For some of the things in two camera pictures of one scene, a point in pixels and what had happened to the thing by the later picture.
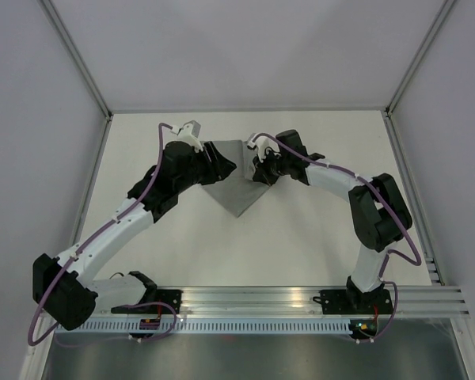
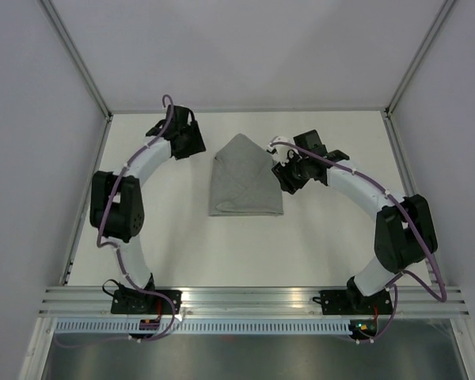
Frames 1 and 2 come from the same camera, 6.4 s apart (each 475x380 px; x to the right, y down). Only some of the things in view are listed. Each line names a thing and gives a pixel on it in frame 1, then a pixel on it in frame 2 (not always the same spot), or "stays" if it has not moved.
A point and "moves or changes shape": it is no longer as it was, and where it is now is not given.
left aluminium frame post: x=78 y=58 stays
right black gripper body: x=272 y=167 → x=298 y=169
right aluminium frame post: x=446 y=5 stays
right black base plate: x=351 y=302 stays
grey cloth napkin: x=237 y=190 moves or changes shape
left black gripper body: x=202 y=171 → x=194 y=142
